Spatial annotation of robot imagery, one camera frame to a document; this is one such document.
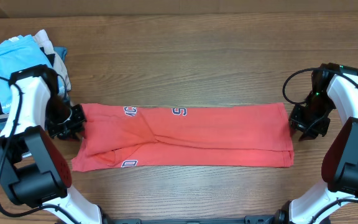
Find red t-shirt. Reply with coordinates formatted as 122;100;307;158
71;103;294;172

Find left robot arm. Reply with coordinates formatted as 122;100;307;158
0;65;111;224

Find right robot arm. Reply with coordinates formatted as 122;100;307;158
267;63;358;224

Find light blue printed t-shirt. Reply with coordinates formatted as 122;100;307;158
0;35;61;114

